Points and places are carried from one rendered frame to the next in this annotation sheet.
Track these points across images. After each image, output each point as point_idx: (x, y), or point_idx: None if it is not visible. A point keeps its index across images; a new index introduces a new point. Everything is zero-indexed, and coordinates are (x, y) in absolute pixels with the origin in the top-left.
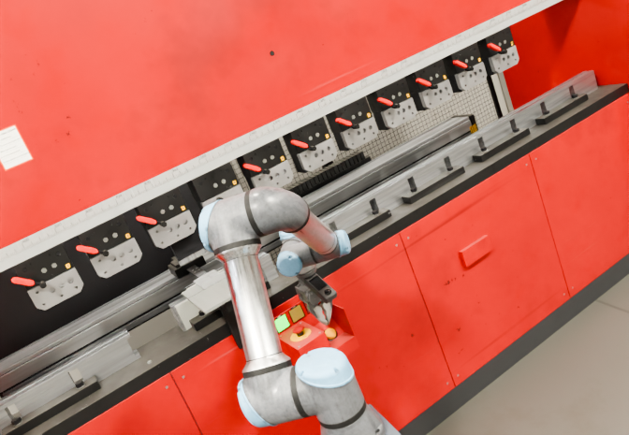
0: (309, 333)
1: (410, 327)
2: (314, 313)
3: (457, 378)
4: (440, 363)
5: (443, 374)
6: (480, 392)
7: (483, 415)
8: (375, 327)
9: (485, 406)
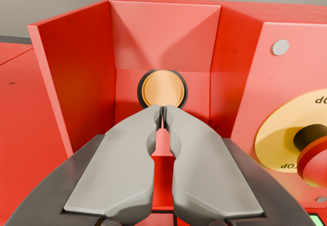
0: (296, 102)
1: (1, 89)
2: (246, 166)
3: (28, 46)
4: (25, 57)
5: (35, 52)
6: (25, 36)
7: (42, 9)
8: (42, 113)
9: (32, 17)
